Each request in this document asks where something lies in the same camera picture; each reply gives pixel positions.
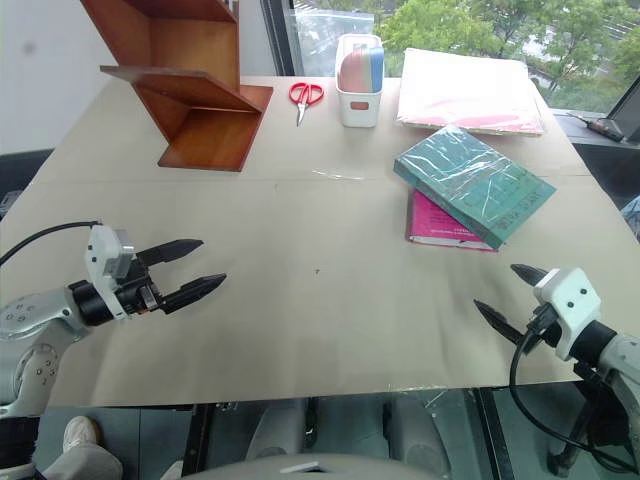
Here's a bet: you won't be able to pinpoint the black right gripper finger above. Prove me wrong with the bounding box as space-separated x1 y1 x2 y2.
509 263 550 289
472 299 529 346

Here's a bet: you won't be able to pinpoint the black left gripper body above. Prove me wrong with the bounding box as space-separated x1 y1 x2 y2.
115 252 167 318

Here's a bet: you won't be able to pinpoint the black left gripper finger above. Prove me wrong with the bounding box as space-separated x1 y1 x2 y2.
160 272 228 316
137 238 205 267

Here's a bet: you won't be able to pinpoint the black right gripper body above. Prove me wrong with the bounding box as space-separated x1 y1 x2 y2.
522 304 564 352

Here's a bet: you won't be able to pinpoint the magenta book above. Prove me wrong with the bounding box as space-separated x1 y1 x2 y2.
405 188 500 253

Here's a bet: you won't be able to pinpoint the wooden zigzag shelf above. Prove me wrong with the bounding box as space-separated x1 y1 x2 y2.
79 0 275 173

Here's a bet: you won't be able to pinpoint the teal plastic wrapped book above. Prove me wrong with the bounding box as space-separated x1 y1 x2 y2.
392 124 559 251

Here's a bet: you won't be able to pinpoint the brown paper table cover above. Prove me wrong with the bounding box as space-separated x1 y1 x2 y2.
0 75 640 407

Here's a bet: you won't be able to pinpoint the white shoe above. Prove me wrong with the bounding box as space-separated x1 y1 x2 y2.
62 415 102 454

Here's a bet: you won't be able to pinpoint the clear tape strip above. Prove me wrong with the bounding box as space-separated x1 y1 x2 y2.
311 168 365 182

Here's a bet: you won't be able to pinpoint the grey trouser leg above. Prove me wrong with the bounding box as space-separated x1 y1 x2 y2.
39 442 124 480

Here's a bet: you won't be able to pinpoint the black monitor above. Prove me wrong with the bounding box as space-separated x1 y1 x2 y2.
606 74 640 144

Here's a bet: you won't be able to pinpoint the pink paper stack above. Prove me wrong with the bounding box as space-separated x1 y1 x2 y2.
394 47 547 138

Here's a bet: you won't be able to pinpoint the grey robot torso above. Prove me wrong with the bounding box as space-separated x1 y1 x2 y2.
178 452 501 480

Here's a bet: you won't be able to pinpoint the white plastic storage box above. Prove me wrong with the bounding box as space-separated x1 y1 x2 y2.
334 34 386 129

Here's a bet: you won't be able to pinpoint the pink rounded pad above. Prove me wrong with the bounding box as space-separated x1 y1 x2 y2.
338 44 374 92

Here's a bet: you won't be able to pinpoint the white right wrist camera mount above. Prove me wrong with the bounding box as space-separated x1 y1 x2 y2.
532 267 603 362

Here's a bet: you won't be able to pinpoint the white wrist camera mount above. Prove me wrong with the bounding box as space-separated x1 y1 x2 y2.
532 267 603 362
83 225 137 319

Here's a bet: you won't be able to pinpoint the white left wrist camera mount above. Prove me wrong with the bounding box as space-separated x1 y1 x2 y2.
83 225 137 319

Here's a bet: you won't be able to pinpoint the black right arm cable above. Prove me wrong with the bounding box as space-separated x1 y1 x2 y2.
508 324 640 474

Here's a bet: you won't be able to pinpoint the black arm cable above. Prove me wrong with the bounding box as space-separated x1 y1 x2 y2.
508 324 640 474
0 218 104 266

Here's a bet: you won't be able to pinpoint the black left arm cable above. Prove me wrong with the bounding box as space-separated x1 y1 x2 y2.
0 218 104 266

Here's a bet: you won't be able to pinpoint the black device with orange cable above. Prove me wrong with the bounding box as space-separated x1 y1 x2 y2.
566 111 626 143

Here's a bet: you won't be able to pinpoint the red handled scissors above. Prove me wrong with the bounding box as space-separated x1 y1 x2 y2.
288 81 326 128

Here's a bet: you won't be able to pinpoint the black window frame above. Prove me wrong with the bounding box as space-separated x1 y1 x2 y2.
261 0 309 79

